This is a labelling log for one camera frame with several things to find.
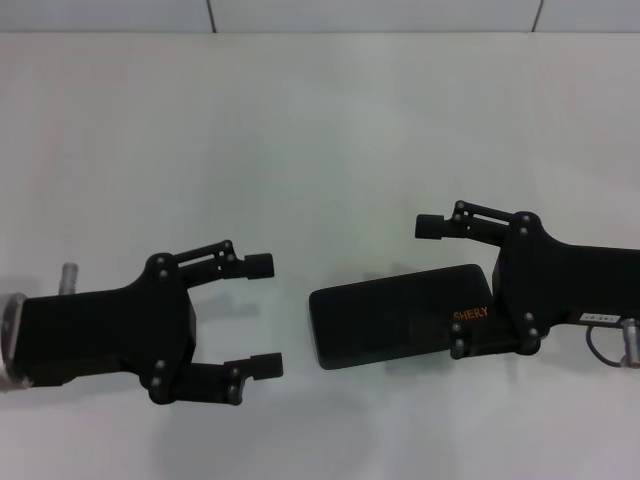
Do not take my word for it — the black glasses case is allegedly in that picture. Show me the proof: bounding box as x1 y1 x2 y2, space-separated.
308 263 521 372

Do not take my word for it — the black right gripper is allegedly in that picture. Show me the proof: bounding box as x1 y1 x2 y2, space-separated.
413 199 640 361

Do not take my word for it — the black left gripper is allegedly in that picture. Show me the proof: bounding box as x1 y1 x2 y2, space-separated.
9 252 285 407

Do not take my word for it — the right gripper grey cable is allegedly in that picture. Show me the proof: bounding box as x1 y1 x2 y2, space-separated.
587 317 640 369

